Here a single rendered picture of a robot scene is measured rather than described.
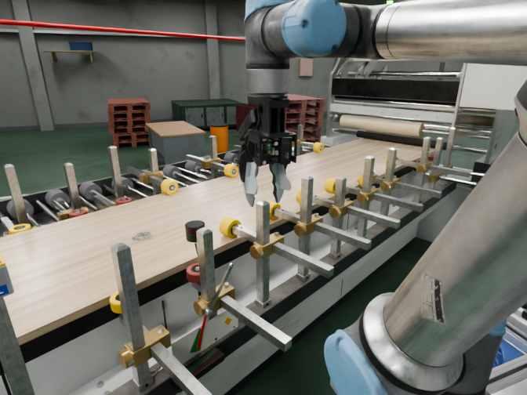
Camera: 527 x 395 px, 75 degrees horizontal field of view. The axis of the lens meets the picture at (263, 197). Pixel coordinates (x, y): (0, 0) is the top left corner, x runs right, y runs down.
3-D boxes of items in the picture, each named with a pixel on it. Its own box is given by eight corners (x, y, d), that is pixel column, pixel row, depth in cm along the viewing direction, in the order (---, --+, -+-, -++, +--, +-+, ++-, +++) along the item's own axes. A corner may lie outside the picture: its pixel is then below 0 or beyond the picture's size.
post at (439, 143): (432, 201, 253) (444, 137, 236) (430, 203, 251) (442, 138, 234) (427, 201, 255) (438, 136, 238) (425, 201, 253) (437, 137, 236)
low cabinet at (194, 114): (229, 121, 1068) (228, 98, 1044) (245, 128, 929) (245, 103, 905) (173, 124, 1010) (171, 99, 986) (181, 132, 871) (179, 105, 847)
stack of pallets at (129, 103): (111, 137, 814) (105, 99, 783) (149, 135, 844) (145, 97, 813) (111, 149, 701) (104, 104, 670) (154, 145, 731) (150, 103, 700)
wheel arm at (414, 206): (423, 210, 162) (424, 203, 161) (419, 212, 160) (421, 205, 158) (332, 186, 195) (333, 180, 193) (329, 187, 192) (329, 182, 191)
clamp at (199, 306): (235, 299, 117) (234, 287, 115) (202, 319, 108) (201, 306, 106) (224, 292, 121) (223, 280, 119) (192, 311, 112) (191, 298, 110)
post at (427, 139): (419, 206, 235) (431, 136, 218) (417, 208, 233) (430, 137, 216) (414, 204, 237) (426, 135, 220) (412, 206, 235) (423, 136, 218)
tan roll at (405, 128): (489, 144, 274) (493, 128, 270) (485, 146, 266) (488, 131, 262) (336, 125, 368) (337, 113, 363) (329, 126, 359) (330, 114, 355)
